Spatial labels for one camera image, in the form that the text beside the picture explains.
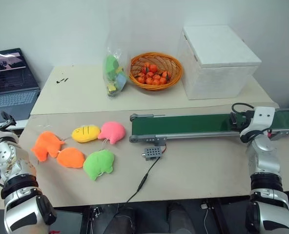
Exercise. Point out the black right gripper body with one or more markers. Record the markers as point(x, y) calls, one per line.
point(244, 118)

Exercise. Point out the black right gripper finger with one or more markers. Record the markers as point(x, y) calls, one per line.
point(233, 123)
point(233, 115)

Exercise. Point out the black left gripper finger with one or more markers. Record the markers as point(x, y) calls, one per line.
point(8, 119)

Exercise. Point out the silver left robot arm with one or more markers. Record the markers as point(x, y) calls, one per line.
point(17, 212)

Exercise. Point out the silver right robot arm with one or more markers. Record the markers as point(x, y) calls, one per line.
point(266, 161)

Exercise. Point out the grey control box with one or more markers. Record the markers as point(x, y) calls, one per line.
point(151, 153)

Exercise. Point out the open grey laptop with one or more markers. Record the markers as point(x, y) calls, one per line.
point(10, 83)

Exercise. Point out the orange plush toy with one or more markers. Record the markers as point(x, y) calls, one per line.
point(45, 146)
point(70, 158)

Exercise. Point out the white lidded box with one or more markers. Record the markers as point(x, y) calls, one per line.
point(217, 63)

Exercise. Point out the yellow plush toy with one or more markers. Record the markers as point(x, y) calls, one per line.
point(86, 133)

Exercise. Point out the green plush toy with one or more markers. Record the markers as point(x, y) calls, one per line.
point(98, 164)

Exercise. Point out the orange wicker basket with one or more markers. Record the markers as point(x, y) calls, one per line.
point(137, 84)

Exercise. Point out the pink plush toy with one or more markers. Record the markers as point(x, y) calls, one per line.
point(111, 131)

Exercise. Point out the dark rounded shape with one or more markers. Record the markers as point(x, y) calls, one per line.
point(120, 220)
point(181, 218)

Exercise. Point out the clear plastic bag of toys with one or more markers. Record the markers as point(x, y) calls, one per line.
point(114, 73)

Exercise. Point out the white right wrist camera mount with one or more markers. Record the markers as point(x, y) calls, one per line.
point(262, 118)

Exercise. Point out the green conveyor belt grey frame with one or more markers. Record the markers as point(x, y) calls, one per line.
point(183, 126)

